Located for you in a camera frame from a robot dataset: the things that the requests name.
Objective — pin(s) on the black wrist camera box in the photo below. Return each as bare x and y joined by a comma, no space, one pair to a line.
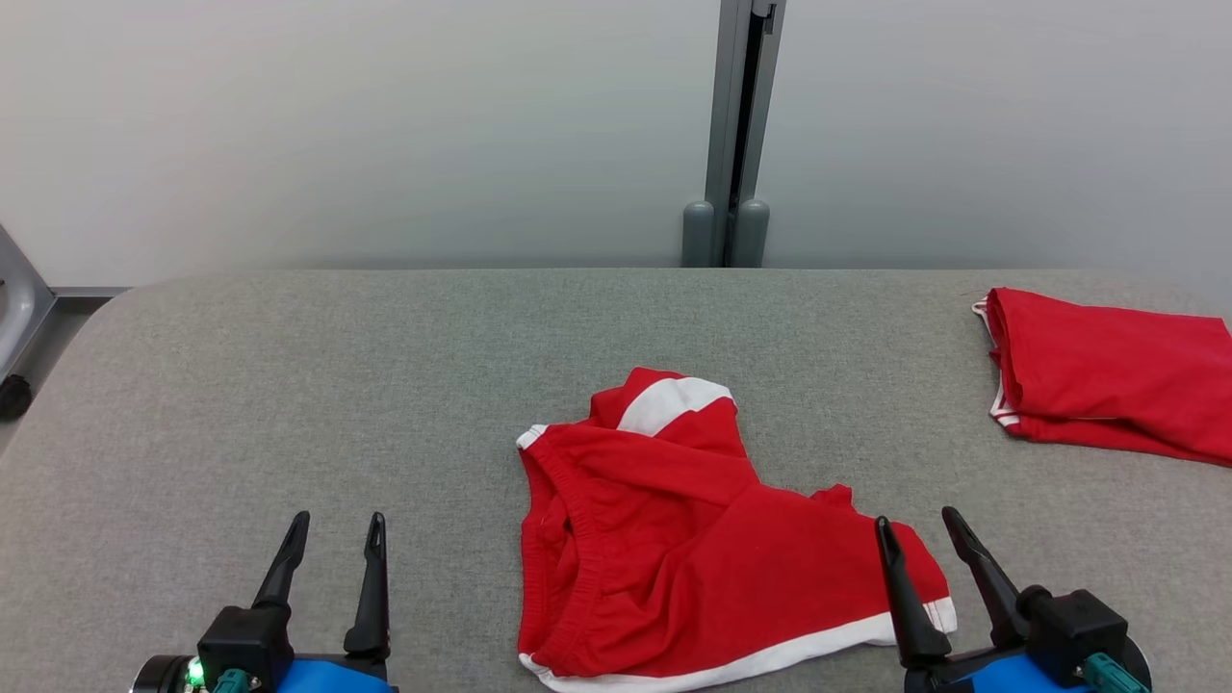
1073,630
245,645

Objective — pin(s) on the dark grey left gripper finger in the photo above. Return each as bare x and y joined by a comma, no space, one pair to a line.
373,616
284,568

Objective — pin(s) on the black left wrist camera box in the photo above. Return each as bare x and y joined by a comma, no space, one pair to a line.
245,645

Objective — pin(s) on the red Bulls basketball jersey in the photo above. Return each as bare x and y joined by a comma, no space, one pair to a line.
1107,375

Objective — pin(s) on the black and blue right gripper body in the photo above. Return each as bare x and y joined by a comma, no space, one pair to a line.
991,679

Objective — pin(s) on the black caster wheel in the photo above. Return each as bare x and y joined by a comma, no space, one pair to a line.
13,397

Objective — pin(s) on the grey partition wall post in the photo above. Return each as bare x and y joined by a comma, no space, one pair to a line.
731,125

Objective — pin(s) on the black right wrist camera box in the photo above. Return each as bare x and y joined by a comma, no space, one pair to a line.
1073,630

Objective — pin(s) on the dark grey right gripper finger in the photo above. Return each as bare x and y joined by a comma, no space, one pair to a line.
914,626
991,592

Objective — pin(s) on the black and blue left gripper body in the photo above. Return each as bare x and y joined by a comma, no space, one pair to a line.
327,679

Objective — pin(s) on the red white-striped shorts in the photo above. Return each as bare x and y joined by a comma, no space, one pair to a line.
693,558

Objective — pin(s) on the grey metal rack frame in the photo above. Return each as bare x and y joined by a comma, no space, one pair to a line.
29,298

